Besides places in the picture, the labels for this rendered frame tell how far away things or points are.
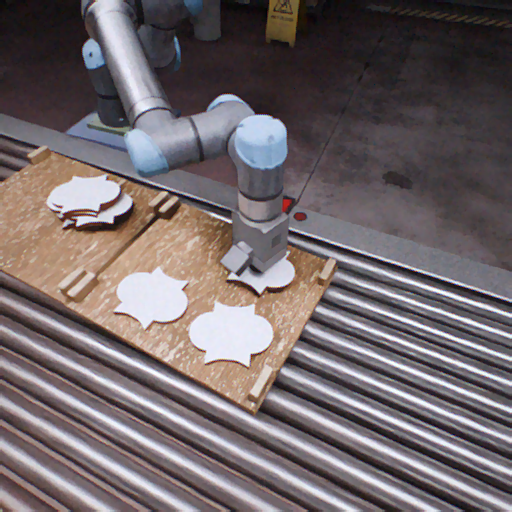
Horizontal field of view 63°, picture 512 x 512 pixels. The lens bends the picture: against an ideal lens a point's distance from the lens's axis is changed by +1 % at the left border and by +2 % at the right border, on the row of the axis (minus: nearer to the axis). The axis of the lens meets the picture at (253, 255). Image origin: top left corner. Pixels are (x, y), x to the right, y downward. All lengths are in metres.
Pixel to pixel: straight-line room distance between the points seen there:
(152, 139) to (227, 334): 0.35
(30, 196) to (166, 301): 0.49
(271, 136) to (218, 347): 0.36
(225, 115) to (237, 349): 0.39
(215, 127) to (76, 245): 0.43
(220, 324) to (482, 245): 1.92
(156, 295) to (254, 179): 0.31
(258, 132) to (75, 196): 0.51
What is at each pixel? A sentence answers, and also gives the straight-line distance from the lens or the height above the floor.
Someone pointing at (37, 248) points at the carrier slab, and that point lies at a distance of 0.99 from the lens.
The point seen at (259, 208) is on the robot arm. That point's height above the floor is 1.14.
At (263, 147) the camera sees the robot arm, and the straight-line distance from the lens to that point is 0.60.
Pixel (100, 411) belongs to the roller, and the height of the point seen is 0.92.
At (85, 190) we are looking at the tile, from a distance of 1.00.
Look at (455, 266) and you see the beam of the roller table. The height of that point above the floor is 0.92.
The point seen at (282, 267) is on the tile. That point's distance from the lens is 0.82.
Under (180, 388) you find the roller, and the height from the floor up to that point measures 0.92.
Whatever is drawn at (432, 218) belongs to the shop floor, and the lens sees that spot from 2.54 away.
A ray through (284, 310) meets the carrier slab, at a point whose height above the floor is 0.94.
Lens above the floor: 1.58
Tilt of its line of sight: 48 degrees down
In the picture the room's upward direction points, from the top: straight up
